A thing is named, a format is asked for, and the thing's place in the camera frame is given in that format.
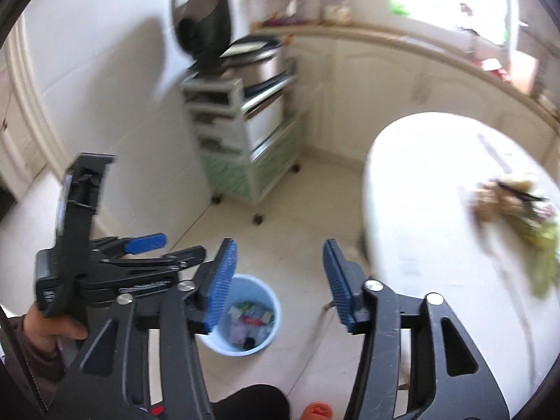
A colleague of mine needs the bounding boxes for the white storage trolley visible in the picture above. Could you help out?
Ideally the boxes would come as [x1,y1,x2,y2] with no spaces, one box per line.
[180,59,302,224]

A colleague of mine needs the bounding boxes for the person's left forearm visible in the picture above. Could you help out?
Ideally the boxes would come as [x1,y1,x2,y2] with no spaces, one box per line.
[0,313,67,386]

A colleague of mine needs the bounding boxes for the person's leg in black pants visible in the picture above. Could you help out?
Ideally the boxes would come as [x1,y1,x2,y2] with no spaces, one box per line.
[210,384,290,420]

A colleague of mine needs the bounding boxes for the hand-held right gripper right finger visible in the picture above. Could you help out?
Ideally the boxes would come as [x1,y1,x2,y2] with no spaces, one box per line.
[323,238,510,420]

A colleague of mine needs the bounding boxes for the orange slipper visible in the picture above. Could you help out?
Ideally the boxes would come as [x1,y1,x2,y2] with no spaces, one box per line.
[305,401,334,420]

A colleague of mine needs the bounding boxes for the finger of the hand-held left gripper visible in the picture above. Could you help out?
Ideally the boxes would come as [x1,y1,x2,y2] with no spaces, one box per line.
[103,247,207,274]
[90,233,168,258]

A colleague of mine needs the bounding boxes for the round white marble table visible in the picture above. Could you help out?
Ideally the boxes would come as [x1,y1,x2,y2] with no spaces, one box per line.
[361,113,560,397]

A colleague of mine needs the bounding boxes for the cream door frame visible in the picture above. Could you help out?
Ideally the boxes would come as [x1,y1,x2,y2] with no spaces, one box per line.
[0,17,71,211]

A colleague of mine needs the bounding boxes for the person's left hand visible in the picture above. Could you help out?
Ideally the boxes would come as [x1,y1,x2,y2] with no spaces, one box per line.
[24,302,88,353]

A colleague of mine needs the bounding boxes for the wooden cutting board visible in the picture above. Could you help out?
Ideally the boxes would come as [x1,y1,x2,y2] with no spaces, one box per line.
[510,50,541,95]

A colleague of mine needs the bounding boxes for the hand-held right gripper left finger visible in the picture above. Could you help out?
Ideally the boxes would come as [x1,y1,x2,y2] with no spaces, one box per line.
[65,238,239,420]

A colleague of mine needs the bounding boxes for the black rice cooker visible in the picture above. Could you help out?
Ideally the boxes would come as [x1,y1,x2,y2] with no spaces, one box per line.
[170,0,289,86]

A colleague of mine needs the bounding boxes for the large glass jar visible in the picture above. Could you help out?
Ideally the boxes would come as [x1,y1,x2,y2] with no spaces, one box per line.
[321,0,353,26]

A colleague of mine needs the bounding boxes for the cream kitchen counter cabinets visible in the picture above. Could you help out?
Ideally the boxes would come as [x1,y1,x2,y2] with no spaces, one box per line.
[251,22,560,167]

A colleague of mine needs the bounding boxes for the beige wrapper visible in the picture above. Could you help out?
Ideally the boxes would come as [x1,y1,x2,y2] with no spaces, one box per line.
[496,174,540,193]

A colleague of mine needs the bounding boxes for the pile of wrappers and trash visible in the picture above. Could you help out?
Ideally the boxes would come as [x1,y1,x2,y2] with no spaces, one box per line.
[230,321,259,346]

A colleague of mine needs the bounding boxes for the green wrapper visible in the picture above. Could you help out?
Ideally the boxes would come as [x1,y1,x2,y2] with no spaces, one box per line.
[507,214,560,299]

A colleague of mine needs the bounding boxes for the blue plastic trash bin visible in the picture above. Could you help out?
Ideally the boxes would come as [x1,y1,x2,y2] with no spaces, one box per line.
[199,273,281,357]

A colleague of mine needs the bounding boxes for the brown food scraps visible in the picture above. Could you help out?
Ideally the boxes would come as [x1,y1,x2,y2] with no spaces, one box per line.
[471,184,518,223]

